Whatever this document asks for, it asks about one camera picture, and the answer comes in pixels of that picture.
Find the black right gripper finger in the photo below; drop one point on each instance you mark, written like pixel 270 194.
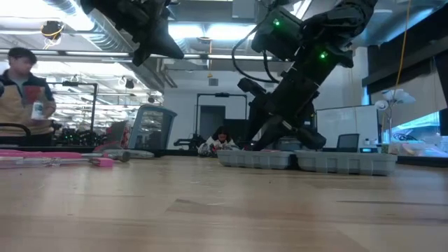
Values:
pixel 269 134

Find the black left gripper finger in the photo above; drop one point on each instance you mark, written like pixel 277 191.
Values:
pixel 145 45
pixel 168 42

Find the grey plastic tool case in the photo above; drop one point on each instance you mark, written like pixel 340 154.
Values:
pixel 343 162

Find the small red bit holder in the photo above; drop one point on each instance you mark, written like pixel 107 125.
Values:
pixel 102 162

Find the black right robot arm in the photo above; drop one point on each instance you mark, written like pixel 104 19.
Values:
pixel 350 17

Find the person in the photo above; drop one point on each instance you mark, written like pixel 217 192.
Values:
pixel 222 138
pixel 21 98

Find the long ceiling light bar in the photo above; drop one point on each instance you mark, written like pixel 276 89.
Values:
pixel 98 54

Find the grey door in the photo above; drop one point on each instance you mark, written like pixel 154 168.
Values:
pixel 210 120

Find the dark office chair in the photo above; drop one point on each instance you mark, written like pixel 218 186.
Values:
pixel 348 143

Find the black ceiling mounted device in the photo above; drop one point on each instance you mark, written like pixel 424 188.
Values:
pixel 52 28

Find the grey blue office chair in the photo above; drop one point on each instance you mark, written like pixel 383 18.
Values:
pixel 154 129

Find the grey mesh office chair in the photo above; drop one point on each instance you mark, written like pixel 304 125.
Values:
pixel 115 134

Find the white paper cup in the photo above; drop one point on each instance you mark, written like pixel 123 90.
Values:
pixel 36 110

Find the clear plastic bag pile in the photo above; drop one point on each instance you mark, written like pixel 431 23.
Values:
pixel 413 148

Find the silver ceiling duct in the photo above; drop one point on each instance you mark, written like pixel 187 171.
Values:
pixel 105 38

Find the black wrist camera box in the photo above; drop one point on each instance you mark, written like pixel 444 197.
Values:
pixel 250 86

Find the wall air vent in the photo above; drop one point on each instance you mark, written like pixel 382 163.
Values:
pixel 213 82

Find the black gantry frame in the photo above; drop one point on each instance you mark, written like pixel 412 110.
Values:
pixel 221 94

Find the black camera rig stand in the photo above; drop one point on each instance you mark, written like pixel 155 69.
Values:
pixel 94 105

